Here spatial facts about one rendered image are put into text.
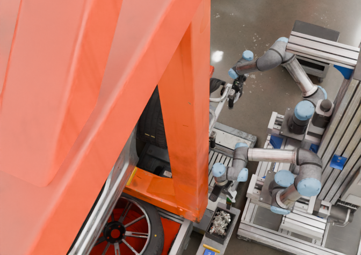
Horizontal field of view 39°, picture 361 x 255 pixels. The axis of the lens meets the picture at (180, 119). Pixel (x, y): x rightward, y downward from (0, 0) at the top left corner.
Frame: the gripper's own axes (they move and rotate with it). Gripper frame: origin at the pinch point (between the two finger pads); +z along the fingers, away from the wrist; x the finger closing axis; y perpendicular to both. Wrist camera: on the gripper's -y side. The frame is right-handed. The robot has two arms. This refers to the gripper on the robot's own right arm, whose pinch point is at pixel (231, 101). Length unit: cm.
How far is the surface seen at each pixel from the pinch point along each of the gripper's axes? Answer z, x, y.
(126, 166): 75, -43, 8
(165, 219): 81, -17, -56
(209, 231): 83, 18, -30
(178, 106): 81, 2, 129
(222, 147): 2, -3, -76
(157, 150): 31, -48, -61
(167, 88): 81, -2, 141
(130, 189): 81, -41, -16
